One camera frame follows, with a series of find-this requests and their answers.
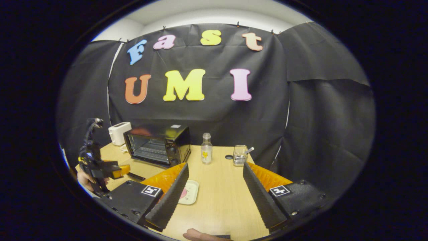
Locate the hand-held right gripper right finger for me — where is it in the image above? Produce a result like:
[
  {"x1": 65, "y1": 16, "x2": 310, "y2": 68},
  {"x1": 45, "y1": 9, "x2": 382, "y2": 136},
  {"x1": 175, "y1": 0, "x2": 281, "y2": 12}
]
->
[{"x1": 243, "y1": 162, "x2": 331, "y2": 233}]

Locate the clear bottle with yellow label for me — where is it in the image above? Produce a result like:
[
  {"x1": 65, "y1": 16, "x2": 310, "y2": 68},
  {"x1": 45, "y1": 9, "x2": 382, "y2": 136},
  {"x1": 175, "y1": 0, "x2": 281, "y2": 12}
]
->
[{"x1": 201, "y1": 133, "x2": 213, "y2": 164}]

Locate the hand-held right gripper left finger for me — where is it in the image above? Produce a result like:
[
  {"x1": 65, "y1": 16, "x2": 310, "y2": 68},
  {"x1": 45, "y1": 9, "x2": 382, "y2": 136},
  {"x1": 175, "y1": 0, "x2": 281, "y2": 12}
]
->
[{"x1": 100, "y1": 163, "x2": 190, "y2": 232}]

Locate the black backdrop cloth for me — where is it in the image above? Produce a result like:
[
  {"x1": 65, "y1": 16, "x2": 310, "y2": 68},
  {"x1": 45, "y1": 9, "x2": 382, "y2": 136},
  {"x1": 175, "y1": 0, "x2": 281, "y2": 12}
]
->
[{"x1": 56, "y1": 22, "x2": 376, "y2": 198}]

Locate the white toaster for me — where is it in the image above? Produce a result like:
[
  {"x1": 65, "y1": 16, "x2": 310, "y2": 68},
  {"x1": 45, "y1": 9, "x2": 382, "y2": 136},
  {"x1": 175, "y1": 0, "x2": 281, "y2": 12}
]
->
[{"x1": 108, "y1": 122, "x2": 132, "y2": 146}]

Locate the cream square plate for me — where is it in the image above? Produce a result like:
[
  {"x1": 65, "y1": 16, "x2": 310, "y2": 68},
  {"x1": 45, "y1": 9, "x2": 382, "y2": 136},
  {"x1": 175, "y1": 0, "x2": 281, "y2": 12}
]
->
[{"x1": 177, "y1": 180, "x2": 199, "y2": 205}]

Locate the black electric oven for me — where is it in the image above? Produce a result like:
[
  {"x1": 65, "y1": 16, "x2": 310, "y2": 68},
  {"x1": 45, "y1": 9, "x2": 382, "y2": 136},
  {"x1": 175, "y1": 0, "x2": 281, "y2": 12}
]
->
[{"x1": 123, "y1": 125, "x2": 192, "y2": 182}]

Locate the metal mesh utensil holder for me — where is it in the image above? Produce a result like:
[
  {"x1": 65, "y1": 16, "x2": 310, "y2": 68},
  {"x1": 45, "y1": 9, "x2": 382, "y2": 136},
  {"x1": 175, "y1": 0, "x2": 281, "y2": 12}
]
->
[{"x1": 233, "y1": 145, "x2": 248, "y2": 166}]

